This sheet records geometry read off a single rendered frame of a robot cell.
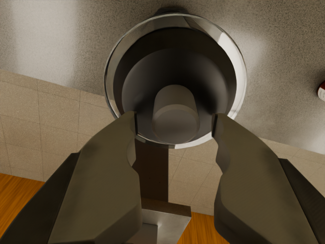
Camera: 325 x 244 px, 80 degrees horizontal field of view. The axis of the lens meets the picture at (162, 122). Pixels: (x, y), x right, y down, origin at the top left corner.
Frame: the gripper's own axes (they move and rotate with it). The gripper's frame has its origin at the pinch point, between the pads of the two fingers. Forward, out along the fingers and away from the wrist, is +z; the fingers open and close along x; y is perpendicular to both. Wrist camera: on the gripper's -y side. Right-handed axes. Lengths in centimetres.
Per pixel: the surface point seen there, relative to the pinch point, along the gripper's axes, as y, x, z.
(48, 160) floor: 122, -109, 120
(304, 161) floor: 115, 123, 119
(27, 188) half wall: 150, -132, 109
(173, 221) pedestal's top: 55, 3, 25
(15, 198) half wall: 149, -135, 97
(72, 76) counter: 7.0, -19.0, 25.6
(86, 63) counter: 4.4, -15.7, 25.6
